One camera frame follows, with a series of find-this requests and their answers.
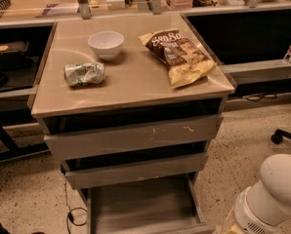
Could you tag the grey bottom drawer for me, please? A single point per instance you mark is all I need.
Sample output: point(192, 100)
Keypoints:
point(164, 205)

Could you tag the grey drawer cabinet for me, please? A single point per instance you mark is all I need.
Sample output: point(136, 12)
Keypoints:
point(136, 89)

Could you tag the brown yellow chip bag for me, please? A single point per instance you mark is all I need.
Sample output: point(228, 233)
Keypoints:
point(185, 62)

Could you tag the purple white paper packet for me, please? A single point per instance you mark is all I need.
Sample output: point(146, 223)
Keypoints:
point(53, 10)

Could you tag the white yellow-padded gripper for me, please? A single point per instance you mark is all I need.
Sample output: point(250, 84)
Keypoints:
point(246, 218)

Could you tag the white bowl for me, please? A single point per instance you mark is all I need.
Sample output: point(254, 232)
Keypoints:
point(106, 45)

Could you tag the grey drawer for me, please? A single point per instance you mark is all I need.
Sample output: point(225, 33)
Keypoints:
point(164, 205)
point(133, 137)
point(136, 171)

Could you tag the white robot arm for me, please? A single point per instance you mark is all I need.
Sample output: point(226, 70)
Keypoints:
point(260, 208)

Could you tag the grey top drawer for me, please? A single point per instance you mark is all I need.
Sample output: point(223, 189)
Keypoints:
point(133, 137)

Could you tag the black office chair base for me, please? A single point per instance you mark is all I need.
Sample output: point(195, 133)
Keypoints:
point(278, 136)

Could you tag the grey middle drawer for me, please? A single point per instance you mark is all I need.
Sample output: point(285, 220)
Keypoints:
point(136, 171)

